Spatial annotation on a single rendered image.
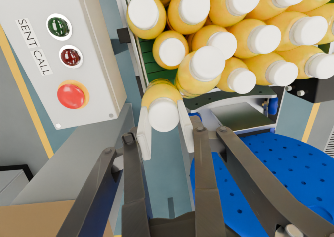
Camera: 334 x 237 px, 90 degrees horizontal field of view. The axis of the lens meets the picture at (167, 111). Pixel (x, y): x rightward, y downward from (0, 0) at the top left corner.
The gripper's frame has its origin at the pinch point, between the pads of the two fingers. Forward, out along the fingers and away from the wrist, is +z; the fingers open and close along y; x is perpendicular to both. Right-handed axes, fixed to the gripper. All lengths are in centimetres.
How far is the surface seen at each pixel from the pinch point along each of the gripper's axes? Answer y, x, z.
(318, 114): 138, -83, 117
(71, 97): -12.1, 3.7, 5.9
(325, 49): 36.7, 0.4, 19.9
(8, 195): -139, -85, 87
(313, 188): 21.9, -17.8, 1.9
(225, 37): 10.6, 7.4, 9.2
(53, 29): -10.8, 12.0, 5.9
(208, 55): 6.5, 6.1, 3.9
